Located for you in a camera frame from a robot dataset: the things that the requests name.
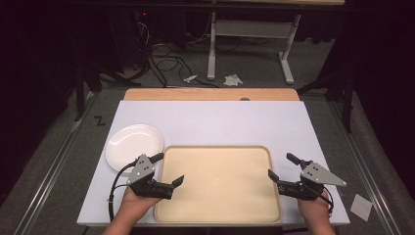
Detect white round plate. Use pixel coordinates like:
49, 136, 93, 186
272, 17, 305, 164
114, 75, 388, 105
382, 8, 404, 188
105, 123, 164, 174

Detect person's left hand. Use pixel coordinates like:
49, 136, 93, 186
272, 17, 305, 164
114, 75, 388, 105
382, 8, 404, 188
119, 186, 163, 214

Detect white metal desk frame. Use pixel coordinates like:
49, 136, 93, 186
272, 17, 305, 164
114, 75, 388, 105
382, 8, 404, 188
207, 11, 301, 85

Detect beige plastic tray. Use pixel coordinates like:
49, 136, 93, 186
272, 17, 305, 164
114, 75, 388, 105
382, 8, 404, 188
154, 145, 283, 224

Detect white table cover board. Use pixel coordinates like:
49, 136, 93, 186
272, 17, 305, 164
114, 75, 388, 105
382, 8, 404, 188
76, 100, 350, 227

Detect white paper square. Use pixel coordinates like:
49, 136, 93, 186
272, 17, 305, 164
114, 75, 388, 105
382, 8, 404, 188
349, 193, 373, 222

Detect crumpled white paper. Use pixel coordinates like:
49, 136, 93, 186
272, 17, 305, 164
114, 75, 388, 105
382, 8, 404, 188
223, 73, 244, 87

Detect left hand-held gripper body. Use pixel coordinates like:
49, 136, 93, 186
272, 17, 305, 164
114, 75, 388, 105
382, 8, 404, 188
126, 154, 174, 201

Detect black metal stand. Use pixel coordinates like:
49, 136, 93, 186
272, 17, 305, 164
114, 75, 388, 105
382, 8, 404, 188
73, 62, 103, 122
297, 70, 355, 134

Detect wooden table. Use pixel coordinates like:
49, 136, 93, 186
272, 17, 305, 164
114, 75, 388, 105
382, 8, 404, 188
123, 87, 300, 102

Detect metal floor rail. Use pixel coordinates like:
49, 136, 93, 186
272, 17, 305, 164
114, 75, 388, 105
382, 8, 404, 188
13, 92, 99, 235
327, 101, 402, 235

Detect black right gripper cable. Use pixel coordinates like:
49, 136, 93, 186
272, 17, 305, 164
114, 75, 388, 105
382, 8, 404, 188
312, 185, 335, 218

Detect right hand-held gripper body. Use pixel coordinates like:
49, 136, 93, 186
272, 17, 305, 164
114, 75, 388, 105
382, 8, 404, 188
277, 161, 347, 202

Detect black floor cables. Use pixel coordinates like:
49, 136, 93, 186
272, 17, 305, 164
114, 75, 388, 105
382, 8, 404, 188
133, 19, 221, 89

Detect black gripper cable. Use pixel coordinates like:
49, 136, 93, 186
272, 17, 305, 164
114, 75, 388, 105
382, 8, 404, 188
108, 160, 138, 223
312, 185, 335, 218

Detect person's right hand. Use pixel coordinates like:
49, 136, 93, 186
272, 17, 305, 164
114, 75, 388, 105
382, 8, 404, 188
297, 192, 333, 223

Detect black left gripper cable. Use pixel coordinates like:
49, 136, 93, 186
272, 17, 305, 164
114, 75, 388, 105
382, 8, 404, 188
108, 160, 138, 223

